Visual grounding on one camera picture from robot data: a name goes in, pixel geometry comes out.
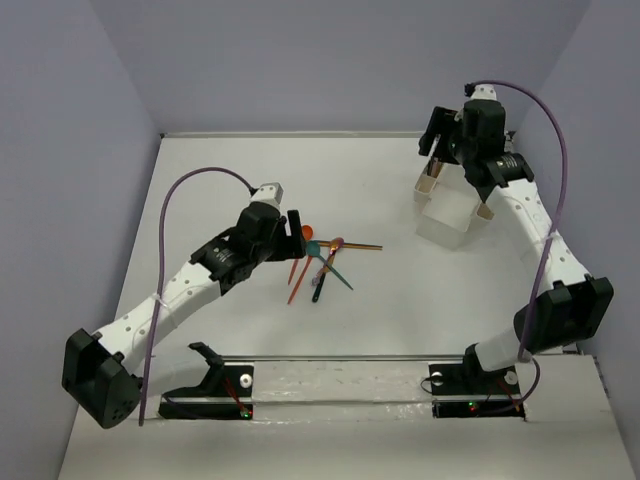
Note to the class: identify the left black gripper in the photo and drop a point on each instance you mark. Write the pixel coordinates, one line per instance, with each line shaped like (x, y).
(291, 236)

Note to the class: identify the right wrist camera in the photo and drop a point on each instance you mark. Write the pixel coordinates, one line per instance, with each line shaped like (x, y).
(480, 91)

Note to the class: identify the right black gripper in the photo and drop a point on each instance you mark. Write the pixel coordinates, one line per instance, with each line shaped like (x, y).
(441, 120)

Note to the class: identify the orange spoon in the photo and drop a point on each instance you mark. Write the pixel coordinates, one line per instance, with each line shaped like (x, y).
(307, 232)

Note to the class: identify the gold knife dark handle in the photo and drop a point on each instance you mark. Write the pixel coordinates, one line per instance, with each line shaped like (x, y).
(319, 286)

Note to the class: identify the dark blue chopstick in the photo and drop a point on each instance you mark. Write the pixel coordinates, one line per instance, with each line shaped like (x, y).
(360, 244)

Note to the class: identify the orange chopstick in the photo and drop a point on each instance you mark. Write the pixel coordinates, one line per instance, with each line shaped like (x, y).
(360, 246)

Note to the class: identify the metal table rail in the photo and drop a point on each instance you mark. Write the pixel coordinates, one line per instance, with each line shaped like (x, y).
(293, 134)

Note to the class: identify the iridescent spoon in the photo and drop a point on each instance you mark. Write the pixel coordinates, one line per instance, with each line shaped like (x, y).
(334, 246)

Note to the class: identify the teal spoon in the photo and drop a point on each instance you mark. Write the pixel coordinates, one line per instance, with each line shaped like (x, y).
(313, 249)

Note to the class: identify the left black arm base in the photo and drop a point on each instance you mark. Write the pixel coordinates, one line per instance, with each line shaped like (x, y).
(225, 395)

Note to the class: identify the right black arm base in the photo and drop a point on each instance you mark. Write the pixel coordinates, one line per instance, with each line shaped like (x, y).
(458, 396)

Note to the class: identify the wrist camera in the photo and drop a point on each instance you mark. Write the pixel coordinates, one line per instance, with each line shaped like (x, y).
(269, 193)
(480, 91)

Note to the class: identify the gold fork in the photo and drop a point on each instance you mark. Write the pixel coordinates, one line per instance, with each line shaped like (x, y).
(436, 167)

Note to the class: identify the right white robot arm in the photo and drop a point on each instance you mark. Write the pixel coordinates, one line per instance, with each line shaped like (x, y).
(569, 302)

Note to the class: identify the white utensil caddy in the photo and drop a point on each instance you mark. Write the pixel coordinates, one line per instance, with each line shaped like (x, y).
(449, 210)

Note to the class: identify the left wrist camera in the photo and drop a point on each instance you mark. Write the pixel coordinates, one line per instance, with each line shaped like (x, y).
(269, 193)

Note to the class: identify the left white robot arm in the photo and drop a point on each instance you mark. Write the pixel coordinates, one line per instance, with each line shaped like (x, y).
(107, 372)

